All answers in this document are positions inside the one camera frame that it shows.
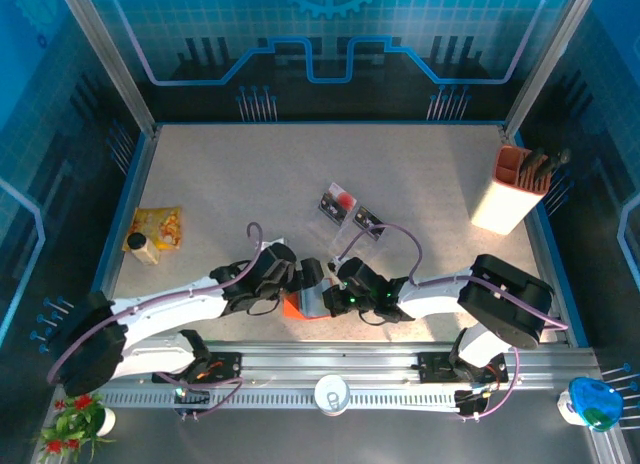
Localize orange leather card holder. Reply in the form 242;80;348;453
282;283;341;323

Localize clear acrylic card stand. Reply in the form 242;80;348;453
309;181;387;255

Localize black Vip card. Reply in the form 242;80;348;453
352;205;386;241
318;192;350;223

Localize white red april card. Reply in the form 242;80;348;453
327;182;358;209

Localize white paper cup with lid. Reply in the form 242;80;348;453
313;374;351;416

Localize yellow snack packet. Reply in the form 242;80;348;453
122;205;184;253

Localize beige bottle with black cap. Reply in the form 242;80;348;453
125;232;162;266

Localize white knife block orange top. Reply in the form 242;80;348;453
469;144;552;235

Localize potted plant red flowers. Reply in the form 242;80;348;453
32;393;117;463

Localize blue and white device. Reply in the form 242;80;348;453
557;376;626;432

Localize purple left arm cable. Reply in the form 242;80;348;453
47;221;265;421

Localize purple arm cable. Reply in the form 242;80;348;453
47;221;265;421
332;223;571;424

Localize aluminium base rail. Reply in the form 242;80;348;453
202;339;601;388

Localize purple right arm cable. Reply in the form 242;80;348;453
332;223;571;424

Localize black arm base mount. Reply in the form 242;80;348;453
151;351;245;385
416;351;510;385

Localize slotted grey cable duct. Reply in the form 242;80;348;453
99;389;464;411

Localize black handled knife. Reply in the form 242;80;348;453
534;147;573;183
518;150;549;188

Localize aluminium frame post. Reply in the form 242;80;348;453
502;0;605;139
53;0;162;139

